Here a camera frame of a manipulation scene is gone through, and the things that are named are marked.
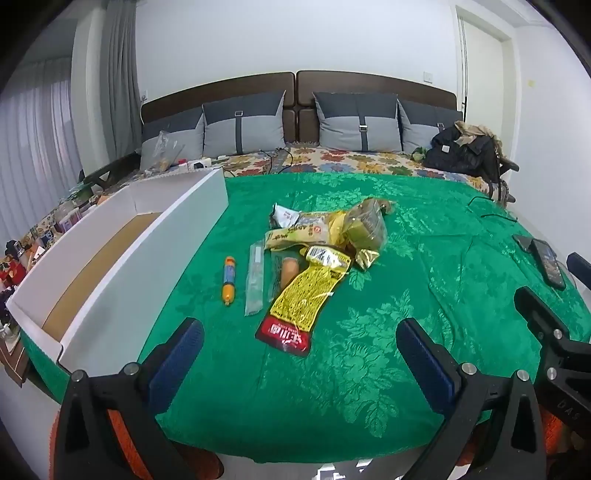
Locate clear plastic bag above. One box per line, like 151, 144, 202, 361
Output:
150, 130, 186, 171

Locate silver foil bag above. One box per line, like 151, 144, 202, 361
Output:
0, 318, 24, 352

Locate white door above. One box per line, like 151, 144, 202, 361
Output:
455, 4, 513, 125

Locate clear long packet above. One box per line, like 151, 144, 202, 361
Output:
245, 242, 267, 318

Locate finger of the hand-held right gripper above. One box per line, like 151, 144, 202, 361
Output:
567, 251, 591, 282
514, 286, 591, 435

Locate yellow packet red label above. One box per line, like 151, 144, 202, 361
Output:
255, 244, 354, 358

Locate black phone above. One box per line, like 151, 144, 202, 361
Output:
530, 239, 567, 290

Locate dark wooden chair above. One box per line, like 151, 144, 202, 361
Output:
81, 154, 141, 190

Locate tan patterned cloth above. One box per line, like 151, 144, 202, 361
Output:
455, 121, 502, 148

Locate floral bed sheet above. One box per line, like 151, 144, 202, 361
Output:
0, 145, 511, 278

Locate clear packet peach sausage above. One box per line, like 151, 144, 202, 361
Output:
269, 249, 303, 308

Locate white purple bottle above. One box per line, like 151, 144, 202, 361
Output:
55, 210, 84, 235

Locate grey curtain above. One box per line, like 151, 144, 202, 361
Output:
99, 0, 139, 153

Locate grey two-tone pillow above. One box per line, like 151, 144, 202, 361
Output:
202, 90, 287, 155
141, 111, 206, 169
397, 99, 465, 155
313, 92, 402, 153

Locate black cable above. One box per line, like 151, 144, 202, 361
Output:
249, 148, 296, 175
466, 196, 520, 223

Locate sheer white curtain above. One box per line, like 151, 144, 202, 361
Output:
0, 55, 84, 222

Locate long yellow packet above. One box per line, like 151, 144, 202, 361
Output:
264, 210, 352, 252

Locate orange sausage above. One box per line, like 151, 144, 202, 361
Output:
222, 256, 237, 306

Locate white packet red print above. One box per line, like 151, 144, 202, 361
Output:
271, 203, 300, 228

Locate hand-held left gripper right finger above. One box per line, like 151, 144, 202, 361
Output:
396, 318, 550, 480

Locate white cardboard box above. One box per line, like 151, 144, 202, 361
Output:
6, 167, 229, 374

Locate clear bag brown balls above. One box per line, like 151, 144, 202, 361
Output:
344, 198, 387, 271

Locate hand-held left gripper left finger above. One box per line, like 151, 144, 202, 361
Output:
55, 318, 205, 480

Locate red packet pile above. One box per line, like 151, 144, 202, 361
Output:
0, 258, 28, 289

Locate black jacket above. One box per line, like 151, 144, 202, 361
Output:
422, 124, 504, 178

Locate green bedspread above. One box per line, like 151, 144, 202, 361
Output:
23, 171, 591, 464

